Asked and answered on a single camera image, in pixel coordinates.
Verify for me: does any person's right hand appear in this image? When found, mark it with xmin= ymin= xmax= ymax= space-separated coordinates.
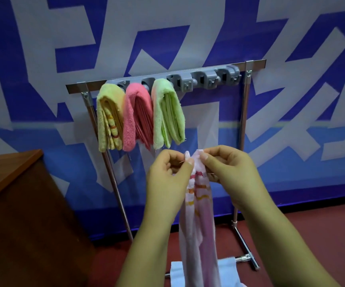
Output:
xmin=198 ymin=145 xmax=276 ymax=218

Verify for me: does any person's left hand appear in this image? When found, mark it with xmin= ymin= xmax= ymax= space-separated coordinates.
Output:
xmin=142 ymin=149 xmax=196 ymax=230

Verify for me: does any white pink patterned towel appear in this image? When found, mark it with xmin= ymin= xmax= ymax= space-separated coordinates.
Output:
xmin=178 ymin=149 xmax=222 ymax=287

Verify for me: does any light green towel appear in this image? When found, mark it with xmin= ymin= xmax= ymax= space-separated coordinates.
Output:
xmin=150 ymin=78 xmax=186 ymax=150

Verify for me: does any light blue towel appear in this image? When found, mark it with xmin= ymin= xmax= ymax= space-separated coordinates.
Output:
xmin=170 ymin=257 xmax=246 ymax=287

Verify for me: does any yellow striped towel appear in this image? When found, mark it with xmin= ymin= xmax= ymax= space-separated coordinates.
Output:
xmin=96 ymin=83 xmax=127 ymax=153

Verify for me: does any metal rack frame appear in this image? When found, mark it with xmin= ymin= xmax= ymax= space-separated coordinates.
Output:
xmin=66 ymin=59 xmax=267 ymax=278

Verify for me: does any person's right forearm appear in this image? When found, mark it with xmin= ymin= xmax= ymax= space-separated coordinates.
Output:
xmin=245 ymin=203 xmax=340 ymax=287

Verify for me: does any blue white printed banner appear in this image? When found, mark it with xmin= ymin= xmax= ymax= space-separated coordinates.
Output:
xmin=0 ymin=0 xmax=345 ymax=240

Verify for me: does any brown wooden cabinet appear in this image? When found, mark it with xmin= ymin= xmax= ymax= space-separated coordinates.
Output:
xmin=0 ymin=149 xmax=97 ymax=287

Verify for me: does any grey plastic hook rail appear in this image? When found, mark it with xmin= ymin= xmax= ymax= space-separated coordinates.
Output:
xmin=106 ymin=65 xmax=242 ymax=93

